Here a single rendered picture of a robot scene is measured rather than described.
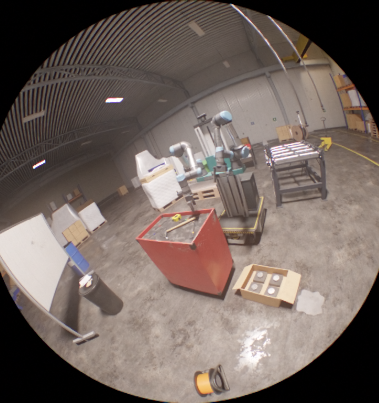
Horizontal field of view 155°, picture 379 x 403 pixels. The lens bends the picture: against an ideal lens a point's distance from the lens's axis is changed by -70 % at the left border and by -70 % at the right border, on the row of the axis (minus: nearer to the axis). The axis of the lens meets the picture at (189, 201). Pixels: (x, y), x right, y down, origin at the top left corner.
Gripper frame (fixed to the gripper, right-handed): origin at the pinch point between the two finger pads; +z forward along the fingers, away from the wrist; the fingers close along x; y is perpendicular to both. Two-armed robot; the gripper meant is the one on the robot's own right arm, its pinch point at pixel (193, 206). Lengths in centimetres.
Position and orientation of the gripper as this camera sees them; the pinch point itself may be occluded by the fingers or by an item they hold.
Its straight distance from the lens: 128.9
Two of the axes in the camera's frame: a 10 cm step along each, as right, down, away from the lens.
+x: 1.1, -4.1, 9.1
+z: 3.9, 8.6, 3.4
